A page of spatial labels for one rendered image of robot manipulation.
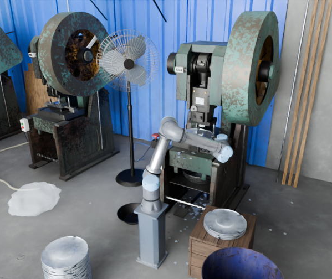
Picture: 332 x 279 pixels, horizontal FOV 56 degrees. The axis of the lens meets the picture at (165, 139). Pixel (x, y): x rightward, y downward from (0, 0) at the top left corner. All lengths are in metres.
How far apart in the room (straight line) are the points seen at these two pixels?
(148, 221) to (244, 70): 1.19
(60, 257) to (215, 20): 2.82
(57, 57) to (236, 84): 1.72
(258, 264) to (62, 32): 2.47
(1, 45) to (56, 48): 1.85
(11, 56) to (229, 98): 3.51
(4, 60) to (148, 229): 3.38
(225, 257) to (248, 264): 0.14
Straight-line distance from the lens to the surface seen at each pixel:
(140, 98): 4.35
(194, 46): 2.53
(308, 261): 2.72
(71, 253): 2.20
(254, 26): 2.16
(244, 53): 2.06
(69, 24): 3.18
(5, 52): 4.88
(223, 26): 3.69
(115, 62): 2.94
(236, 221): 2.28
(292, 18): 3.54
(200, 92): 2.53
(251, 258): 1.97
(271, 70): 2.37
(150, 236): 2.29
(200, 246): 2.18
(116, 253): 2.59
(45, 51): 3.09
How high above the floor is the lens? 1.73
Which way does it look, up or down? 22 degrees down
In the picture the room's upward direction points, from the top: straight up
